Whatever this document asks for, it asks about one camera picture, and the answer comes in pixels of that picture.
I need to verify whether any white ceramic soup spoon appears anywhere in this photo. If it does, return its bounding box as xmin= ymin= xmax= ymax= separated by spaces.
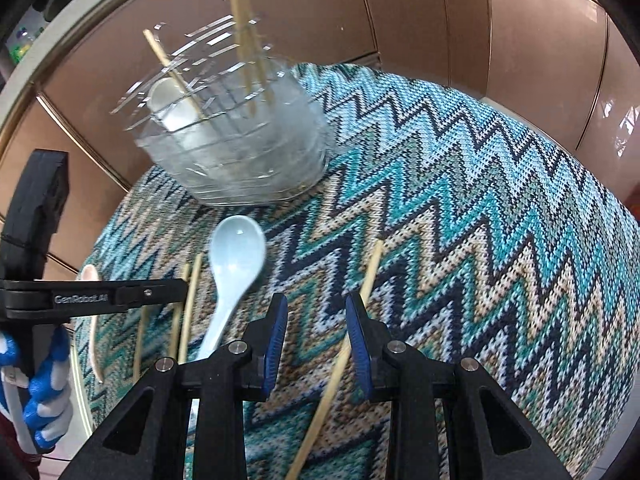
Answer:
xmin=148 ymin=77 xmax=213 ymax=136

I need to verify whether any left blue-white gloved hand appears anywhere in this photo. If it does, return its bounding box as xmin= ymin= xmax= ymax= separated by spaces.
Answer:
xmin=1 ymin=325 xmax=74 ymax=455

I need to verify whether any light blue ceramic soup spoon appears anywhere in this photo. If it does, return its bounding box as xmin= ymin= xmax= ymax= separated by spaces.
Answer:
xmin=195 ymin=214 xmax=267 ymax=361

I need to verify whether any zigzag knitted table cloth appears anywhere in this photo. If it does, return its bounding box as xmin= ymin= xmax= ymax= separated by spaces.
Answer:
xmin=71 ymin=62 xmax=640 ymax=480

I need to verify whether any clear plastic utensil holder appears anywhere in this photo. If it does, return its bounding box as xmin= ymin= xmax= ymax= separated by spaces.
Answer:
xmin=114 ymin=14 xmax=335 ymax=206

